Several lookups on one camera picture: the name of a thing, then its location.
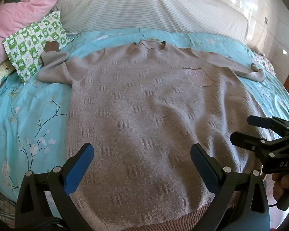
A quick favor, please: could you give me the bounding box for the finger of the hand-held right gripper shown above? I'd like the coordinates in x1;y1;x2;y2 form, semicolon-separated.
230;131;289;165
247;115;289;135

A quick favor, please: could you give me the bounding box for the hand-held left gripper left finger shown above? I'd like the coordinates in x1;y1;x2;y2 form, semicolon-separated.
14;143;95;231

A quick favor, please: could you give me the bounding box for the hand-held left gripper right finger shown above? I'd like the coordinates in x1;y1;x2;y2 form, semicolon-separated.
191;143;270;231

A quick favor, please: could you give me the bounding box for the beige knit sweater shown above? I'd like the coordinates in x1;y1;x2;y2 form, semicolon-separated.
37;39;271;231

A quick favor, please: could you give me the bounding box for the person's right hand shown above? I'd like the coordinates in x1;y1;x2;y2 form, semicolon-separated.
272;173;283;200

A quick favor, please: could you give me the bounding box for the small-flowered pale sheet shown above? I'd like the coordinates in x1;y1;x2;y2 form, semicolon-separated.
253;50;277;77

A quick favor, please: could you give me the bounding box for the blue floral bed quilt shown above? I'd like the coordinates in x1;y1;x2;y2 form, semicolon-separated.
0;28;289;203

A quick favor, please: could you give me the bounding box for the plaid cloth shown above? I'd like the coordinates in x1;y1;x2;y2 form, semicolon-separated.
0;189;17;222

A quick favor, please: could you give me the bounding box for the green and white patterned pillow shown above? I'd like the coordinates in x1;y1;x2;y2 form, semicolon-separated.
2;11;71;83

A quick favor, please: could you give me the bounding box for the white striped pillow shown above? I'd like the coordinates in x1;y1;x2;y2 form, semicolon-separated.
54;0;250;46

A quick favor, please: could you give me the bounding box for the pink quilt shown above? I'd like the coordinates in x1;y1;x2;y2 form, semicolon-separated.
0;0;74;58

